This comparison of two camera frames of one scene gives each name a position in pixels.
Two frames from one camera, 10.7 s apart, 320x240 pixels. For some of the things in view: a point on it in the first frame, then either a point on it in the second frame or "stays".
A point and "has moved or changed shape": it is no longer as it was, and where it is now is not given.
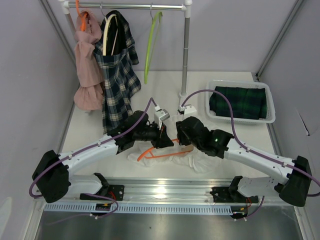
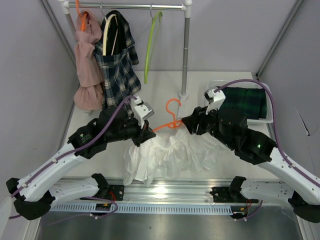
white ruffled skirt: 179,154 has moved or changed shape
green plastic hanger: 152,39 stays
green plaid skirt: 247,103 stays
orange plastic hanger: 147,154 → 175,123
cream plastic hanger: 105,32 stays
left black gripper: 164,141 → 146,134
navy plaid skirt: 119,59 stays
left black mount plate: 107,192 stays
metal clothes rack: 65,6 stays
